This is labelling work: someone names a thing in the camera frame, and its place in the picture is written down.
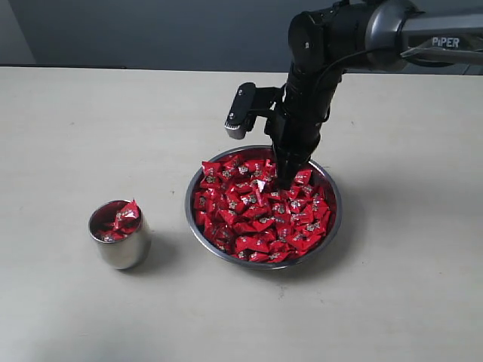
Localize pile of red candies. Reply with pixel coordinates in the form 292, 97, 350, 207
192, 154, 334, 263

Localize red candies inside cup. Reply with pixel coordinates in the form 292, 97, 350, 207
88, 199, 142, 243

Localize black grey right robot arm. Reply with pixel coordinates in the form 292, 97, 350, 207
266, 1, 482, 189

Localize stainless steel cup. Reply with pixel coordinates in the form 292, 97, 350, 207
88, 211, 151, 270

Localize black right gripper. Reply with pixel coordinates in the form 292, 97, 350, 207
265, 64, 343, 190

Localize black camera cable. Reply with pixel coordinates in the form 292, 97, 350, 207
312, 48, 378, 124

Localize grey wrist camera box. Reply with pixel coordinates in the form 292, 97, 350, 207
224, 82, 284, 140

